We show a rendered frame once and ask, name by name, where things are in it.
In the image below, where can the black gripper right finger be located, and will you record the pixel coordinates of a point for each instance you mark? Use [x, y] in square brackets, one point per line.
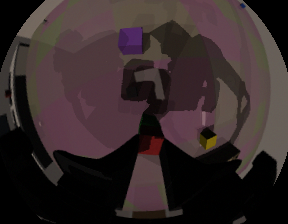
[184, 176]

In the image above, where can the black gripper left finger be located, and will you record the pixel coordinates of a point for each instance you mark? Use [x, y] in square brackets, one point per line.
[111, 173]

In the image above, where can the purple cube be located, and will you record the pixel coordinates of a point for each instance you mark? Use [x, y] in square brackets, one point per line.
[131, 40]

